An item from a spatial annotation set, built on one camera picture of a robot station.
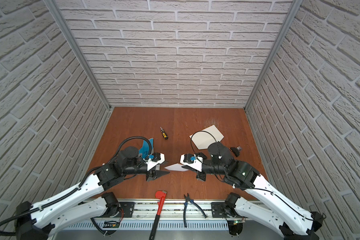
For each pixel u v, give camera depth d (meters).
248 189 0.44
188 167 0.52
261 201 0.44
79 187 0.47
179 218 0.72
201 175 0.57
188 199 0.76
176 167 0.62
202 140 1.00
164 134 1.00
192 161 0.50
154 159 0.56
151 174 0.59
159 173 0.64
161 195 0.77
